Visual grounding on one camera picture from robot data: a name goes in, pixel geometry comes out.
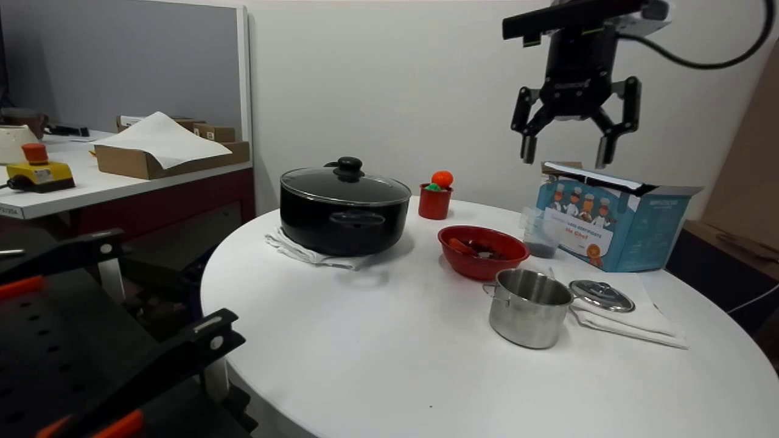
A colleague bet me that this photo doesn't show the small steel pot lid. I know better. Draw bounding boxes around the small steel pot lid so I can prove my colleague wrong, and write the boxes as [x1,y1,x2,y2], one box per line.
[568,278,639,315]

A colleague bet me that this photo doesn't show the red plastic bowl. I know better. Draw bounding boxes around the red plastic bowl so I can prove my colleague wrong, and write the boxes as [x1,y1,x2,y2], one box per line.
[436,224,530,285]

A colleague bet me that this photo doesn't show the blue box with chef print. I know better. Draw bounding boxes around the blue box with chef print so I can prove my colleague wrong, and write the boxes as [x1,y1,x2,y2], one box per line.
[533,161,703,274]

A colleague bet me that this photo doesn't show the small red cup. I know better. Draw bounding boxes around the small red cup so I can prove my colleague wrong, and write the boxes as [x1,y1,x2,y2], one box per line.
[417,182,452,222]

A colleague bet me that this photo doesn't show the black stand with orange clamps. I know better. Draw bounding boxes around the black stand with orange clamps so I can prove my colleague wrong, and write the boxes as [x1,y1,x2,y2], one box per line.
[0,227,250,438]

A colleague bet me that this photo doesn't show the dark low cabinet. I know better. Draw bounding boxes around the dark low cabinet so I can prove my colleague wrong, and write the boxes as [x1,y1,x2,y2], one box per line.
[665,219,779,342]

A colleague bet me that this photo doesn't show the flat cardboard box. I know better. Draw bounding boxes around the flat cardboard box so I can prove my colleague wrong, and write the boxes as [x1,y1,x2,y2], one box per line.
[91,119,254,182]

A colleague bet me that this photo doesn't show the grey partition panel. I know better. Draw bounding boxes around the grey partition panel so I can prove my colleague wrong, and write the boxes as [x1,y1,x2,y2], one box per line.
[0,0,250,140]

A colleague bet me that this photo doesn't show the orange toy ball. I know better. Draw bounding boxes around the orange toy ball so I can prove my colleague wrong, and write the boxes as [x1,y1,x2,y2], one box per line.
[429,167,458,192]

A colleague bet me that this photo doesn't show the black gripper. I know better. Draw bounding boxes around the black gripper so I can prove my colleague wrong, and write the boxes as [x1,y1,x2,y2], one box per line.
[508,28,642,169]

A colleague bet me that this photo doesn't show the white side desk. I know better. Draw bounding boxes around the white side desk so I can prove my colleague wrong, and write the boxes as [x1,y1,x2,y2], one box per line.
[0,129,258,239]

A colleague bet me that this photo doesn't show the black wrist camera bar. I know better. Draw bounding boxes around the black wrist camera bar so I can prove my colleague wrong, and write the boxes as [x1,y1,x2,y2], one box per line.
[499,0,671,48]

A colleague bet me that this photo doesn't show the large brown cardboard sheet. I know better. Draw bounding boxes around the large brown cardboard sheet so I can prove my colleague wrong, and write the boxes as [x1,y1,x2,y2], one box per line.
[701,39,779,256]

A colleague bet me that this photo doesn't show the white cloth under pot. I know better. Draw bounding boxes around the white cloth under pot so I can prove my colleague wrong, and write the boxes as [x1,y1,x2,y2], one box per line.
[264,229,385,273]

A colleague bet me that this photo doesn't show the clear plastic cup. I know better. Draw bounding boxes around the clear plastic cup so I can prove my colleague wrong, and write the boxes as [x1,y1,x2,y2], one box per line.
[522,203,563,261]

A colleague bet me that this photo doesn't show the large black cooking pot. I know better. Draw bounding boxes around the large black cooking pot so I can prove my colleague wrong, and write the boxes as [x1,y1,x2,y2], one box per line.
[277,167,415,261]

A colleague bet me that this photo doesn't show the small steel pot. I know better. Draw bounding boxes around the small steel pot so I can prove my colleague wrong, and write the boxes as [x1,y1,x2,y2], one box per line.
[488,268,578,353]

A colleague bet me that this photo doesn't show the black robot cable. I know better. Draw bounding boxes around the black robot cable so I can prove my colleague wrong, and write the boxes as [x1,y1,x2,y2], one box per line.
[641,0,779,73]

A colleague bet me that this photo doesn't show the black-knobbed glass pot lid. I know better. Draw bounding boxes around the black-knobbed glass pot lid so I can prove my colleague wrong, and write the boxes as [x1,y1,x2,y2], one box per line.
[281,155,415,206]

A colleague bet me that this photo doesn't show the yellow device with red block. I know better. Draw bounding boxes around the yellow device with red block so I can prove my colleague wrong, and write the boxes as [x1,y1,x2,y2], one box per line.
[4,140,77,195]

